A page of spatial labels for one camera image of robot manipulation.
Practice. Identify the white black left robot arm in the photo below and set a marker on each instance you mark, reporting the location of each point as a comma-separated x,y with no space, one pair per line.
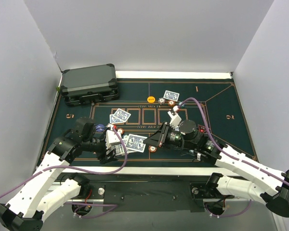
32,205

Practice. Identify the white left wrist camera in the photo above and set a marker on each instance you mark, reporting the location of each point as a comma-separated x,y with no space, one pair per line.
112,138

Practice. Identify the dark green poker mat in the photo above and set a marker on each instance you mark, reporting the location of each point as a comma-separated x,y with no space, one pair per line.
216,104

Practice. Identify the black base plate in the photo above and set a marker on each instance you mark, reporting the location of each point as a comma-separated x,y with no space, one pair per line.
149,193

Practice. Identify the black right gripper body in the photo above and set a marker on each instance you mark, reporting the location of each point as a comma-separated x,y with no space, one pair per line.
163,135

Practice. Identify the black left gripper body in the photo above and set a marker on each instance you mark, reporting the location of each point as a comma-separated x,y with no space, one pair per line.
110,154

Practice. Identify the orange dealer button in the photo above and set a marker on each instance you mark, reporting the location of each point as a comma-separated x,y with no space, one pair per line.
151,99

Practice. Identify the blue back playing card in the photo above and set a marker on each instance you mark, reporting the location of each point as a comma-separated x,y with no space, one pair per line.
170,95
122,115
136,143
115,120

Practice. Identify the blue playing card deck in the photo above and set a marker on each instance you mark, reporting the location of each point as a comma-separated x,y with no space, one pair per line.
118,150

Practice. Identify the orange red chip stack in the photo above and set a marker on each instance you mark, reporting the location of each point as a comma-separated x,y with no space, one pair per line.
152,149

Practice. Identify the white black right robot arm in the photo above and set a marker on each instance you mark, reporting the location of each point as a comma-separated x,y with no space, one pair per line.
259,183

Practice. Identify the aluminium mounting rail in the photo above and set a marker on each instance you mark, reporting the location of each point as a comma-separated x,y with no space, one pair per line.
239,215

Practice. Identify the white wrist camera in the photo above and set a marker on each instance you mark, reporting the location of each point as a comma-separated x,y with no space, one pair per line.
112,138
174,116

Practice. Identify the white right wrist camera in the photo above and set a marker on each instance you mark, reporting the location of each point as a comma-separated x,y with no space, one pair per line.
174,116

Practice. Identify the blue blind button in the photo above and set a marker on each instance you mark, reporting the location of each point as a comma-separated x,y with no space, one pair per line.
100,128

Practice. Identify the orange red poker chip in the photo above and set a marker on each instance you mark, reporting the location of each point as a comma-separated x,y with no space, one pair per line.
171,103
121,130

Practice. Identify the black aluminium poker case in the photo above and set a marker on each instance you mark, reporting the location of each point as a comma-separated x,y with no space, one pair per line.
89,85

